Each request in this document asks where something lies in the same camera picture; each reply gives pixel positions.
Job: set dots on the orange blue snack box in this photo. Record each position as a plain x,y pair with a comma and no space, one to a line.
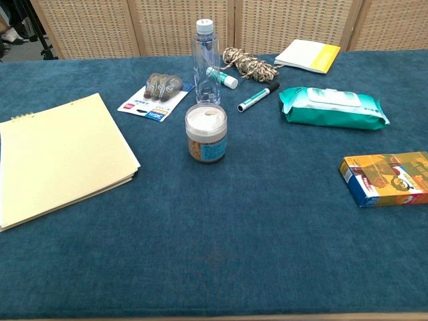
388,179

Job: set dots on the clear jar white lid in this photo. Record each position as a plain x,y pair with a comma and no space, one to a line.
206,133

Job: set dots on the clear plastic water bottle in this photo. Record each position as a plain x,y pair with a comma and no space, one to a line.
206,67

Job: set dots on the white green glue stick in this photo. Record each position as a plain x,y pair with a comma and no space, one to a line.
228,80

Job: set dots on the white yellow notepad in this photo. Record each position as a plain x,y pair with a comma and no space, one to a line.
306,55

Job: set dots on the yellow spiral notebook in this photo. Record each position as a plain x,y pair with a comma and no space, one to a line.
63,157

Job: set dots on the teal wet wipes pack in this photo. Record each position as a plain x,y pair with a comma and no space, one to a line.
331,108

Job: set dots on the blue velvet tablecloth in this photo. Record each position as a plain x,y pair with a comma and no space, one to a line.
234,234

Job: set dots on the black tripod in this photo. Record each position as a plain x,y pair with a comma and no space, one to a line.
40,36

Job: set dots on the correction tape blister pack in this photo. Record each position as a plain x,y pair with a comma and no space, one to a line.
157,100

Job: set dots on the white shoe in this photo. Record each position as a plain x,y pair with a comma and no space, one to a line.
12,34

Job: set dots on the wicker folding screen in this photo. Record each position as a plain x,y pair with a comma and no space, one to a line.
167,26

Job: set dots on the green white marker pen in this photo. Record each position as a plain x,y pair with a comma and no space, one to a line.
257,97

